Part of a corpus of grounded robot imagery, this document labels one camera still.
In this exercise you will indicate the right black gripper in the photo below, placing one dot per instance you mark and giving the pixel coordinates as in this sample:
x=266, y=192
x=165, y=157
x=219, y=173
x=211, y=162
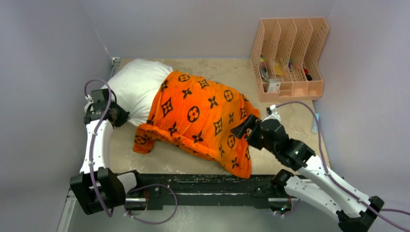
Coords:
x=252, y=123

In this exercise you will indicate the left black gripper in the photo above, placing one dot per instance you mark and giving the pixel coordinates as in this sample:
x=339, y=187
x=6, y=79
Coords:
x=123, y=115

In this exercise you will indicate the white pillow insert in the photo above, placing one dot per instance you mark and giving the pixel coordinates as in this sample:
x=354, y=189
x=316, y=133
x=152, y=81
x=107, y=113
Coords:
x=136, y=86

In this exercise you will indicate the orange patterned pillowcase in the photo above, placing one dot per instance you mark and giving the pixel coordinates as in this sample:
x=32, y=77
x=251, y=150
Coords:
x=197, y=115

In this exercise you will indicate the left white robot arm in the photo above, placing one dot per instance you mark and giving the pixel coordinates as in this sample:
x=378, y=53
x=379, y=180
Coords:
x=96, y=187

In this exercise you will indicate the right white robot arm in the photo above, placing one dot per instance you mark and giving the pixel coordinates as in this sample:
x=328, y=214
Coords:
x=321, y=187

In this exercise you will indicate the light blue small tube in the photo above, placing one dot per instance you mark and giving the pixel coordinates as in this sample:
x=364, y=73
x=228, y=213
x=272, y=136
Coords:
x=314, y=128

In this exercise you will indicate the small white red box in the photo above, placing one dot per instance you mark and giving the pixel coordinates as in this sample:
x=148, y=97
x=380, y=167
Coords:
x=273, y=85

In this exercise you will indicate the pink mesh file organizer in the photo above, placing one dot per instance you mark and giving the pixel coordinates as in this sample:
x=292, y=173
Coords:
x=289, y=49

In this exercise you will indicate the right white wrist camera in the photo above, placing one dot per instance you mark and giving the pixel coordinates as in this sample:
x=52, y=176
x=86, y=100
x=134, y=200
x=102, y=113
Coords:
x=272, y=113

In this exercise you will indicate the aluminium frame rail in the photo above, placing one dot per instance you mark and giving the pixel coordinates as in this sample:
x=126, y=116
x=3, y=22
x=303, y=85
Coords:
x=95, y=188

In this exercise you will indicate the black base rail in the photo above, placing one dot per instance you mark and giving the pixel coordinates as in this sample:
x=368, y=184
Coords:
x=154, y=191

